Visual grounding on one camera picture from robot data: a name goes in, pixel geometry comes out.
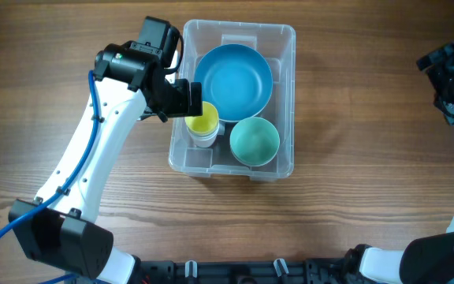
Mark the blue plate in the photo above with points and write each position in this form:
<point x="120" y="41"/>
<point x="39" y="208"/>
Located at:
<point x="236" y="79"/>

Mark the clear plastic storage container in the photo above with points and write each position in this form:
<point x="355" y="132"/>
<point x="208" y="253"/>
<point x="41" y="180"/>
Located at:
<point x="277" y="44"/>

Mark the yellow cup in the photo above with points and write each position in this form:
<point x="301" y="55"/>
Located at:
<point x="206" y="123"/>

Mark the pale green cup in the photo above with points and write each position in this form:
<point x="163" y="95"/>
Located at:
<point x="202" y="137"/>

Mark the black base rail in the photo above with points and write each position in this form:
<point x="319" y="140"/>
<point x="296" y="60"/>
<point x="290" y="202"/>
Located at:
<point x="279" y="271"/>

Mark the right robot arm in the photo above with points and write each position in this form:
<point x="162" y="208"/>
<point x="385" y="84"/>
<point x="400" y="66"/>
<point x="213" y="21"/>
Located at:
<point x="428" y="259"/>

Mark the pink cup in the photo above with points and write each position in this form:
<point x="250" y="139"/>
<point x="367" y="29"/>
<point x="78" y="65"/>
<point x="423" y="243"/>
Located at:
<point x="203" y="143"/>

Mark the mint green bowl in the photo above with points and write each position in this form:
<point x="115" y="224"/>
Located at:
<point x="254" y="141"/>

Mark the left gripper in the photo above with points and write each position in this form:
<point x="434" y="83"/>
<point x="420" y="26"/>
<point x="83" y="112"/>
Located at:
<point x="183" y="104"/>

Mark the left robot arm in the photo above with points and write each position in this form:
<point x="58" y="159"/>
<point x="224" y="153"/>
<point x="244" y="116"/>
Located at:
<point x="128" y="84"/>

